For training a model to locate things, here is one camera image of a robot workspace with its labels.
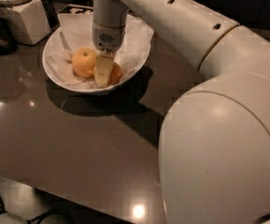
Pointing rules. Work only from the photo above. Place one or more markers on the white square ceramic jar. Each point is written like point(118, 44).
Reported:
point(27, 20)

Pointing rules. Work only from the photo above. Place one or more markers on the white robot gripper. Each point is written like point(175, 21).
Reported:
point(108, 37)

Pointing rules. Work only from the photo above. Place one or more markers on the orange fruit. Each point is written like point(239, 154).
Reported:
point(83, 62)
point(115, 75)

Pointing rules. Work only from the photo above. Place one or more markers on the black printed card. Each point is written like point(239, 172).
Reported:
point(75, 9)

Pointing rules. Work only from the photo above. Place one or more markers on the white ceramic bowl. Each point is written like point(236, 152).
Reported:
point(78, 86)

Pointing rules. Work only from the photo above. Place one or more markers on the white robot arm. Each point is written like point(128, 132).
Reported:
point(214, 145)

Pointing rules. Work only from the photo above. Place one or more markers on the white paper napkin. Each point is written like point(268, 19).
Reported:
point(75, 31)

